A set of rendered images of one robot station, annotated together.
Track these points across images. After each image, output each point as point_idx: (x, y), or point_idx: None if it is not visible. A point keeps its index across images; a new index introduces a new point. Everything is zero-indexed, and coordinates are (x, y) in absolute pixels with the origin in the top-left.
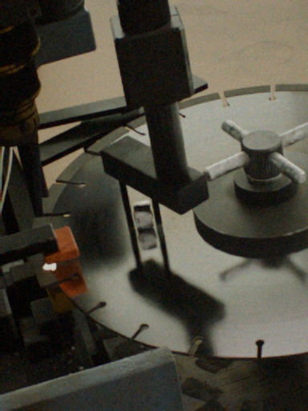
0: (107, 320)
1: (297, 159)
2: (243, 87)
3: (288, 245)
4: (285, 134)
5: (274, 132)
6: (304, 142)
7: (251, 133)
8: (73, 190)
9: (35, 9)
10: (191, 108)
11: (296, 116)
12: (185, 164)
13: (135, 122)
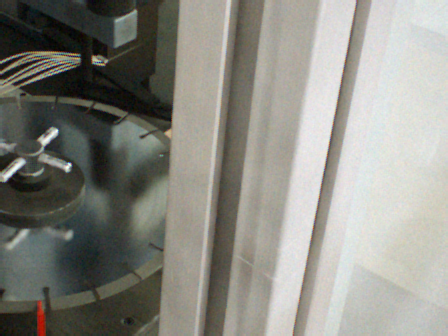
0: None
1: (74, 183)
2: (168, 137)
3: None
4: (46, 156)
5: (117, 167)
6: (111, 184)
7: (34, 140)
8: (11, 106)
9: None
10: (129, 123)
11: (143, 171)
12: None
13: (100, 105)
